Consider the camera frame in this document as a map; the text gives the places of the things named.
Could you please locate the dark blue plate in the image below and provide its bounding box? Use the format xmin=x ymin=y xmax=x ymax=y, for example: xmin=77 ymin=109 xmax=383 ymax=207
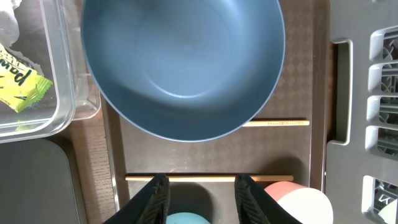
xmin=81 ymin=0 xmax=286 ymax=142

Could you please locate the white tissue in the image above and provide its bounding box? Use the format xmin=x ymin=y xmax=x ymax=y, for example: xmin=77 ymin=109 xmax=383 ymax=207
xmin=0 ymin=0 xmax=22 ymax=47

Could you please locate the lower wooden chopstick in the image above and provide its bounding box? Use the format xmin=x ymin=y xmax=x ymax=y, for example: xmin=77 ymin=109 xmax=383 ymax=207
xmin=125 ymin=175 xmax=294 ymax=182

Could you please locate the light blue bowl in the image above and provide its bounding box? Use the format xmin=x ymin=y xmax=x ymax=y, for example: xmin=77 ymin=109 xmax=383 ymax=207
xmin=166 ymin=212 xmax=210 ymax=224

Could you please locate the brown serving tray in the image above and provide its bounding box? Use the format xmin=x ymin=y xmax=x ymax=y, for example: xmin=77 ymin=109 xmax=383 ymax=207
xmin=103 ymin=1 xmax=330 ymax=208

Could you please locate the wooden chopstick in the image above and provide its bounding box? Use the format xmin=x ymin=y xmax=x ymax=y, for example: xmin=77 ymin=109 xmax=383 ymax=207
xmin=243 ymin=120 xmax=310 ymax=127
xmin=125 ymin=175 xmax=294 ymax=182

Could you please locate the yellow green snack wrapper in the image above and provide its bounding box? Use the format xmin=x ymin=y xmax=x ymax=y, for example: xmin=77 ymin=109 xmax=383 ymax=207
xmin=1 ymin=45 xmax=53 ymax=113

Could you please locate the clear plastic bin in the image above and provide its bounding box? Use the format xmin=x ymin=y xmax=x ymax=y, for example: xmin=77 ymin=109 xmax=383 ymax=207
xmin=1 ymin=0 xmax=101 ymax=143

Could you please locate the black tray bin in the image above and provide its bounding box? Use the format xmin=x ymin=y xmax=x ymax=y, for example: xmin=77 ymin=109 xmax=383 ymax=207
xmin=1 ymin=139 xmax=88 ymax=224

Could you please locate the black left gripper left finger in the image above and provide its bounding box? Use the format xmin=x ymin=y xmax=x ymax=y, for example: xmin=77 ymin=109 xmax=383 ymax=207
xmin=103 ymin=174 xmax=170 ymax=224

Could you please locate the white speckled bowl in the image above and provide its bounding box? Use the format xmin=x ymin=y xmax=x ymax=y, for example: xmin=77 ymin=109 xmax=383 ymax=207
xmin=264 ymin=181 xmax=334 ymax=224

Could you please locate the upper wooden chopstick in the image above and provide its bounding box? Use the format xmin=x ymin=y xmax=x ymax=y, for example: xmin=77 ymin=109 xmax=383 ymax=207
xmin=243 ymin=120 xmax=310 ymax=127

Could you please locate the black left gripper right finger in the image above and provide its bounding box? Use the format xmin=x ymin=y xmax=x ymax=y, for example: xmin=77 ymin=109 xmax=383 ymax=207
xmin=234 ymin=174 xmax=301 ymax=224

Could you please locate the grey dishwasher rack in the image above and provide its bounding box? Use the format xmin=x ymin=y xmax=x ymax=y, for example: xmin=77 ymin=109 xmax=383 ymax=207
xmin=325 ymin=0 xmax=397 ymax=223

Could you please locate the white paper cup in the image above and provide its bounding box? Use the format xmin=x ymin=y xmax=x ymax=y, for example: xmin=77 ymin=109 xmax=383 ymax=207
xmin=378 ymin=199 xmax=397 ymax=224

